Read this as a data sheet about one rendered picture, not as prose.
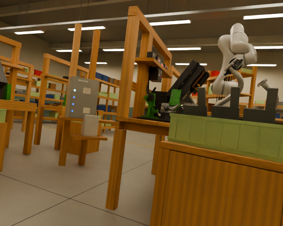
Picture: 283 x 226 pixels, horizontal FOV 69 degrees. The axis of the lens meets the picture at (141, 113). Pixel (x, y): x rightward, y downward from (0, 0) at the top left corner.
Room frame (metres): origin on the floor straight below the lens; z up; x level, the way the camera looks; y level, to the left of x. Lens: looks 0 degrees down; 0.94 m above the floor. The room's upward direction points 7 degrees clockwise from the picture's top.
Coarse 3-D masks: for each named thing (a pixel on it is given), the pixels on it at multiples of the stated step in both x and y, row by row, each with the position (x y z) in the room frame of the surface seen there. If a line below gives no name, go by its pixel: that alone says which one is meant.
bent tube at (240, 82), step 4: (232, 64) 1.13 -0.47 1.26; (228, 68) 1.15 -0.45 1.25; (232, 68) 1.14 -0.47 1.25; (232, 72) 1.15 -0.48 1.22; (236, 72) 1.14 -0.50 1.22; (236, 76) 1.14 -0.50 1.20; (240, 76) 1.14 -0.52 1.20; (240, 80) 1.14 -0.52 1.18; (240, 84) 1.14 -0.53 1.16; (240, 88) 1.15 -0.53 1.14; (240, 92) 1.17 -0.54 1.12; (228, 96) 1.20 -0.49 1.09; (224, 100) 1.22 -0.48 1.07; (228, 100) 1.21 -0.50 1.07; (216, 104) 1.26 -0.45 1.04; (220, 104) 1.24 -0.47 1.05
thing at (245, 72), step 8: (208, 72) 5.53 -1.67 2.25; (216, 72) 5.36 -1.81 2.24; (240, 72) 4.50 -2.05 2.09; (248, 72) 4.71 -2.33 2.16; (256, 72) 4.63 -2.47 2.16; (208, 80) 5.45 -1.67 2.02; (224, 80) 4.84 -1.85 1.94; (208, 88) 5.50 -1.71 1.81; (192, 96) 6.10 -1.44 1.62; (208, 96) 5.34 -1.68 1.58; (216, 96) 5.05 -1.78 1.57; (224, 96) 4.77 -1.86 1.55; (240, 96) 4.95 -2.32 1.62; (208, 104) 5.72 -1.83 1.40; (240, 104) 4.68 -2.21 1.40; (248, 104) 4.67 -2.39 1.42; (208, 112) 5.35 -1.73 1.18; (240, 112) 4.69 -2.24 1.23
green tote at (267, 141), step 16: (176, 128) 1.22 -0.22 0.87; (192, 128) 1.17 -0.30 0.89; (208, 128) 1.12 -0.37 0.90; (224, 128) 1.07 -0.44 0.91; (240, 128) 1.03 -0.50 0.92; (256, 128) 0.99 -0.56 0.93; (272, 128) 0.95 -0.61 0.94; (192, 144) 1.16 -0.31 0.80; (208, 144) 1.11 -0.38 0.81; (224, 144) 1.07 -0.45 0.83; (240, 144) 1.02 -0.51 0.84; (256, 144) 0.98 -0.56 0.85; (272, 144) 0.95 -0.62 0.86; (272, 160) 0.94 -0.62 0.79
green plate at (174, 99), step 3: (174, 90) 2.44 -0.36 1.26; (177, 90) 2.43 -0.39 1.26; (180, 90) 2.42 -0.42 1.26; (171, 93) 2.44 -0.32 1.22; (174, 93) 2.43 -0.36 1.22; (177, 93) 2.41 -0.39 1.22; (180, 93) 2.40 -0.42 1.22; (171, 96) 2.43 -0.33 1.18; (174, 96) 2.42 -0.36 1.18; (177, 96) 2.40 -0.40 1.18; (180, 96) 2.40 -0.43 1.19; (171, 99) 2.42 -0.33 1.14; (174, 99) 2.41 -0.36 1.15; (177, 99) 2.39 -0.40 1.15; (171, 102) 2.41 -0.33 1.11; (174, 102) 2.39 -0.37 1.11; (177, 102) 2.38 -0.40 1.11; (171, 105) 2.40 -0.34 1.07; (174, 105) 2.38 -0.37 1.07
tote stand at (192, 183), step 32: (160, 160) 1.18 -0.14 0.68; (192, 160) 1.09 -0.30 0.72; (224, 160) 1.01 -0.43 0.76; (256, 160) 0.94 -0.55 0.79; (160, 192) 1.17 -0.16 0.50; (192, 192) 1.08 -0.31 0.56; (224, 192) 1.00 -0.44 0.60; (256, 192) 0.93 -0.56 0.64; (160, 224) 1.16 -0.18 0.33; (192, 224) 1.07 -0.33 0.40; (224, 224) 0.99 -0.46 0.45; (256, 224) 0.92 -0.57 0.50
